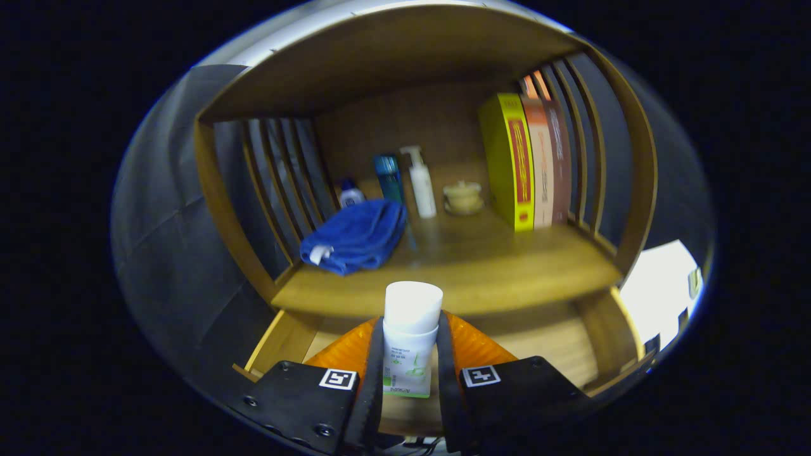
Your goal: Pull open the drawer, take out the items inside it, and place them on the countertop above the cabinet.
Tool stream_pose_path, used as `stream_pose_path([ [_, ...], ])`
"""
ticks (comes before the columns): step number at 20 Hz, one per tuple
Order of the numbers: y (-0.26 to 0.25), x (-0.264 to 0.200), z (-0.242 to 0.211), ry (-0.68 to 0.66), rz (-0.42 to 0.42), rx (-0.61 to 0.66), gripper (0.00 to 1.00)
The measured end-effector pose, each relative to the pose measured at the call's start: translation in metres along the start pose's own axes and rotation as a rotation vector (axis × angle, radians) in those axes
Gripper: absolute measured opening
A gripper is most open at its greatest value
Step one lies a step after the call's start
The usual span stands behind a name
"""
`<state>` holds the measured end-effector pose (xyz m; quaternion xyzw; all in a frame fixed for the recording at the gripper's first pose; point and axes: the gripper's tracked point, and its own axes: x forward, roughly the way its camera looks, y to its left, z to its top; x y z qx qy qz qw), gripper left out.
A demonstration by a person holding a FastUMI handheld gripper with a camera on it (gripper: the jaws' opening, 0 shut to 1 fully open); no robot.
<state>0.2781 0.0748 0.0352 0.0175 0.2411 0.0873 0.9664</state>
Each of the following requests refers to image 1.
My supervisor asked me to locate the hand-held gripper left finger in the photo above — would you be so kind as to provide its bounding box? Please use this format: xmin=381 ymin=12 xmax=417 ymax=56
xmin=225 ymin=315 xmax=386 ymax=455

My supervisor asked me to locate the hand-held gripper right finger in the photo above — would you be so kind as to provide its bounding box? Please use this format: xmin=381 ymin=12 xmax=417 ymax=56
xmin=436 ymin=310 xmax=593 ymax=455

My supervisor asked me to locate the white green-printed tube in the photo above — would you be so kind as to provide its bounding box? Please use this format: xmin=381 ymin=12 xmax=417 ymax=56
xmin=382 ymin=281 xmax=444 ymax=398

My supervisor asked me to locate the wooden drawer with black knob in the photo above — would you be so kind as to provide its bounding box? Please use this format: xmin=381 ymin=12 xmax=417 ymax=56
xmin=231 ymin=288 xmax=660 ymax=438

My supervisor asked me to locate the wooden countertop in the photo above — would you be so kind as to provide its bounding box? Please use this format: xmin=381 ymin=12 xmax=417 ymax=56
xmin=271 ymin=206 xmax=623 ymax=319

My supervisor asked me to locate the white side cabinet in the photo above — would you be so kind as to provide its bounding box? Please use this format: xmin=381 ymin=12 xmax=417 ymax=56
xmin=618 ymin=239 xmax=705 ymax=352

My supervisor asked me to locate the wooden cabinet with slatted sides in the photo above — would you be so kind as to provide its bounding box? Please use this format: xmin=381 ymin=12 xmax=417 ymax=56
xmin=193 ymin=3 xmax=660 ymax=320

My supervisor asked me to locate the blue folded towel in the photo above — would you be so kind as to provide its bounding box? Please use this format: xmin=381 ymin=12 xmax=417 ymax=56
xmin=299 ymin=199 xmax=407 ymax=277

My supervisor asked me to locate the beige lidded teacup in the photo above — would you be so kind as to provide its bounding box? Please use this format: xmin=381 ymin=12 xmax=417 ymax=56
xmin=442 ymin=180 xmax=485 ymax=216

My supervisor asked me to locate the small white blue-capped bottle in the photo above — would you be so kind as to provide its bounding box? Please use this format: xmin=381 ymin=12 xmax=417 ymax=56
xmin=338 ymin=179 xmax=366 ymax=208

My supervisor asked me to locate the white pump bottle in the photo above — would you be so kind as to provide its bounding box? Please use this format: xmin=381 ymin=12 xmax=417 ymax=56
xmin=400 ymin=146 xmax=438 ymax=219

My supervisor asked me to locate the teal blue bottle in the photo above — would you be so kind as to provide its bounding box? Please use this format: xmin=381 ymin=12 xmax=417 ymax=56
xmin=373 ymin=154 xmax=404 ymax=205

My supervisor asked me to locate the yellow book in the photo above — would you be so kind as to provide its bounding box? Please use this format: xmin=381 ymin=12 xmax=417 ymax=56
xmin=478 ymin=93 xmax=536 ymax=232

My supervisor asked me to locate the orange and cream book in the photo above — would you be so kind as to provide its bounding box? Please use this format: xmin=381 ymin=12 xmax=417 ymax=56
xmin=521 ymin=96 xmax=555 ymax=229

